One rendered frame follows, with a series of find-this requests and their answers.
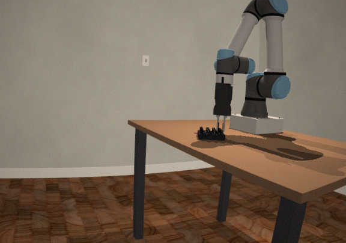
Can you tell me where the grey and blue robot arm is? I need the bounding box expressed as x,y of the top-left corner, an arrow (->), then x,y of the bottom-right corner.
214,0 -> 291,118

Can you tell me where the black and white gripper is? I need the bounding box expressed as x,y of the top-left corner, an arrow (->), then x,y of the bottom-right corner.
213,75 -> 233,131

